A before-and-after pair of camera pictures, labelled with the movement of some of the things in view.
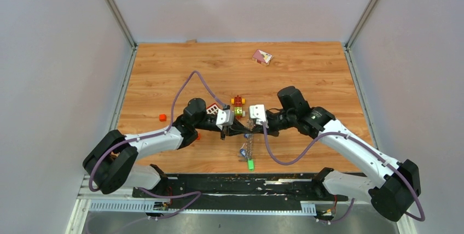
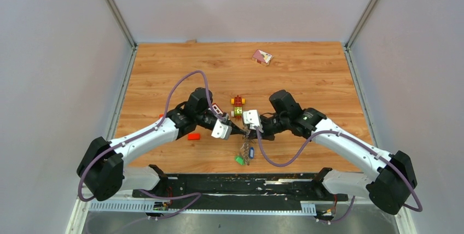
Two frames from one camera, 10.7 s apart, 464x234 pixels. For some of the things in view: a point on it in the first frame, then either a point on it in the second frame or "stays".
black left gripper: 237,128 stays
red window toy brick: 213,109 stays
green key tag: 250,164 -> 240,159
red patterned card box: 262,57 stays
